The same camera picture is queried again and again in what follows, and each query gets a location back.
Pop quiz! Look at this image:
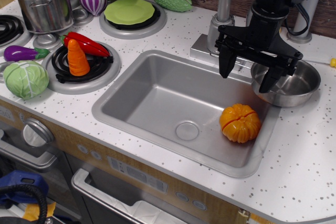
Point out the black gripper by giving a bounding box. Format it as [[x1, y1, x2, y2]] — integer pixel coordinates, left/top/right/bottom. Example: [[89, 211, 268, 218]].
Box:
[[215, 19, 302, 93]]

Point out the small steel pan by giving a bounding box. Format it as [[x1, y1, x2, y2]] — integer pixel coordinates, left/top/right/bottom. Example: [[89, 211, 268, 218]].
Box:
[[250, 61, 321, 107]]

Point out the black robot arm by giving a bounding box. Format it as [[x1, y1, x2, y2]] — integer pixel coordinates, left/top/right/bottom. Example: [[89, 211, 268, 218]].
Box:
[[215, 0, 310, 93]]

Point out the grey toy sink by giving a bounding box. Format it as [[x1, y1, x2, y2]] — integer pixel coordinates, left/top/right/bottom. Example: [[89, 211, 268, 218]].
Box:
[[92, 50, 280, 178]]

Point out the silver toy faucet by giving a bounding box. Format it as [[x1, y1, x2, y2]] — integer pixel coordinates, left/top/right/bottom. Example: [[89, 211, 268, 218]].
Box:
[[190, 0, 254, 72]]

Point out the orange toy pumpkin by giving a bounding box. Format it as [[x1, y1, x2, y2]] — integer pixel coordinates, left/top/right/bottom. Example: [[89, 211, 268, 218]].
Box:
[[219, 103, 261, 144]]

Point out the back right stove burner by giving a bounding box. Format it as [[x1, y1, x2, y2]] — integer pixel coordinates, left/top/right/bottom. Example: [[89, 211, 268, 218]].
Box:
[[99, 2, 167, 40]]

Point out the stove burner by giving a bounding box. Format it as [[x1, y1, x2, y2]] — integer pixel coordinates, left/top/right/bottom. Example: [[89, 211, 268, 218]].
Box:
[[1, 15, 33, 56], [42, 42, 121, 95], [99, 2, 167, 40]]

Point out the grey vertical pole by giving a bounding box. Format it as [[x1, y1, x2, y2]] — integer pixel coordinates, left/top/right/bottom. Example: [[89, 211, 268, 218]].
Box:
[[286, 0, 329, 45]]

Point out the green toy plate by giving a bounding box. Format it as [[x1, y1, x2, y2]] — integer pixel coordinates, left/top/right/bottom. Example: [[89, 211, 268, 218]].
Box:
[[104, 0, 155, 25]]

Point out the front right stove burner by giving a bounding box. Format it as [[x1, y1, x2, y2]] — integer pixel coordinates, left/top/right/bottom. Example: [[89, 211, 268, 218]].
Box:
[[42, 42, 121, 95]]

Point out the red toy chili pepper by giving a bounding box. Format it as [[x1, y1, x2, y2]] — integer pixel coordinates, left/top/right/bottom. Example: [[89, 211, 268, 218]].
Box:
[[60, 31, 110, 57]]

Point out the purple striped toy onion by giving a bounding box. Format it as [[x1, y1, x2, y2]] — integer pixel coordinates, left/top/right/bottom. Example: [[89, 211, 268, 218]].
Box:
[[80, 0, 108, 16]]

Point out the orange toy carrot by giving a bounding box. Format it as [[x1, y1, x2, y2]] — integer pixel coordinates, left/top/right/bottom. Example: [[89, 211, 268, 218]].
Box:
[[67, 39, 90, 77]]

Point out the grey stove knob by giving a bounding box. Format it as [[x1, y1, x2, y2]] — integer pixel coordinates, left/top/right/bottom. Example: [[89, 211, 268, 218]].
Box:
[[72, 8, 93, 26], [33, 33, 61, 51]]

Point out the silver dishwasher door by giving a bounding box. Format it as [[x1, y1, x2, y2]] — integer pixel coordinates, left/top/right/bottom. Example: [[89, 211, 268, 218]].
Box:
[[71, 168, 204, 223]]

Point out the steel cooking pot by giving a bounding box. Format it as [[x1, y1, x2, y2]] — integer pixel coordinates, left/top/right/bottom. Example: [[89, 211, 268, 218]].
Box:
[[18, 0, 74, 34]]

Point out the green toy cabbage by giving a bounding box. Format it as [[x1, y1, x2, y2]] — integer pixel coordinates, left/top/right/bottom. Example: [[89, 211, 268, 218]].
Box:
[[3, 60, 49, 100]]

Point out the silver oven knob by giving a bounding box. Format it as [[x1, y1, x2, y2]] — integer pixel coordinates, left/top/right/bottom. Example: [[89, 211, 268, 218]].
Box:
[[22, 118, 55, 147]]

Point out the purple toy eggplant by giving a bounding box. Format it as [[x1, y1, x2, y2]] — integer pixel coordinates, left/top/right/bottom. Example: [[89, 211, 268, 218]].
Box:
[[4, 45, 50, 61]]

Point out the front left stove burner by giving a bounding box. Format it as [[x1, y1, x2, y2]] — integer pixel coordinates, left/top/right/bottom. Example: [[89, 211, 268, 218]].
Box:
[[1, 15, 33, 56]]

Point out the yellow cloth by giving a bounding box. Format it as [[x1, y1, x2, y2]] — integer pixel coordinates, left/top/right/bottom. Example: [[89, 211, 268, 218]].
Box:
[[23, 202, 56, 221]]

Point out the toy knife yellow handle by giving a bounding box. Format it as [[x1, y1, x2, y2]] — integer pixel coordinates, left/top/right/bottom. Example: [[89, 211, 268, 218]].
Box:
[[306, 58, 336, 68]]

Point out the silver oven door handle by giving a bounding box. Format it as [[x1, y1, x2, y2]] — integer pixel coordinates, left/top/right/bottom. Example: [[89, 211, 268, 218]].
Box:
[[1, 130, 58, 170]]

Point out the black braided cable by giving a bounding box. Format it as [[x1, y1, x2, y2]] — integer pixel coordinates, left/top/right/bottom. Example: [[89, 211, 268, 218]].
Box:
[[0, 184, 48, 224]]

